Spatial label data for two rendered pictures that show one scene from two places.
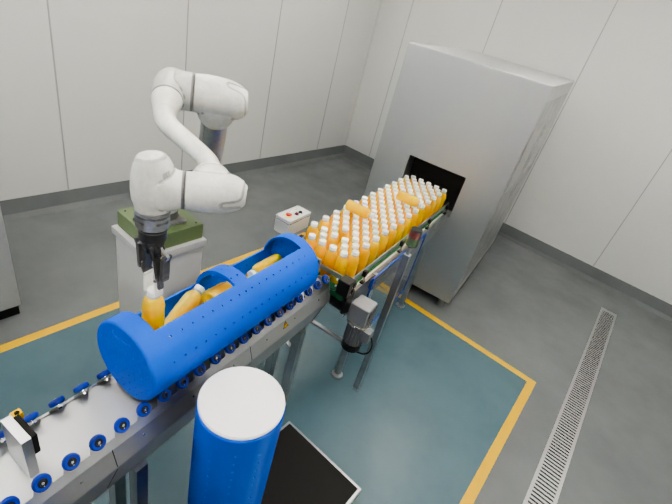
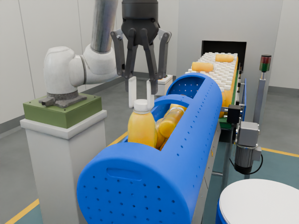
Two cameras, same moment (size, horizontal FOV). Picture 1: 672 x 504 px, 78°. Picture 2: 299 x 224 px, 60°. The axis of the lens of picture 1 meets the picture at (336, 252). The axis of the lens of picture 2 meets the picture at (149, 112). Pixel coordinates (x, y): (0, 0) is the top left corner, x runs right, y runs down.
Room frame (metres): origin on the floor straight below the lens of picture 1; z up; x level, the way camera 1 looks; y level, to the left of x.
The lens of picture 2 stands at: (0.37, 0.54, 1.52)
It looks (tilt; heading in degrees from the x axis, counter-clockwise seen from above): 21 degrees down; 355
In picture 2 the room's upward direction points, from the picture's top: straight up
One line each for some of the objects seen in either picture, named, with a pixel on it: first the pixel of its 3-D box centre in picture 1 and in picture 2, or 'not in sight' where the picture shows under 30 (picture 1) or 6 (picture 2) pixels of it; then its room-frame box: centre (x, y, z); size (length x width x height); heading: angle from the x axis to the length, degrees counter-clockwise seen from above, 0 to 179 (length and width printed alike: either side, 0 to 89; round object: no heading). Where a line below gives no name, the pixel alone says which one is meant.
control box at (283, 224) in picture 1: (292, 220); (162, 84); (2.10, 0.29, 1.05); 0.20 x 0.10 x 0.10; 155
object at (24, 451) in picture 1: (23, 445); not in sight; (0.58, 0.66, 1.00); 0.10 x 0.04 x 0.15; 65
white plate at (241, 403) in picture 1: (242, 400); (273, 211); (0.88, 0.16, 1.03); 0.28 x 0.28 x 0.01
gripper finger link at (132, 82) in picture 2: (148, 280); (132, 92); (0.96, 0.52, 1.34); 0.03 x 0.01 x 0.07; 155
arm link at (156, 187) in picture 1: (157, 181); not in sight; (0.95, 0.49, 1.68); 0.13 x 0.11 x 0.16; 112
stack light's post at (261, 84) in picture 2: (379, 328); (251, 151); (1.99, -0.38, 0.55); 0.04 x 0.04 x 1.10; 65
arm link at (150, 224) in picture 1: (152, 217); not in sight; (0.94, 0.50, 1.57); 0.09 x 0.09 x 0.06
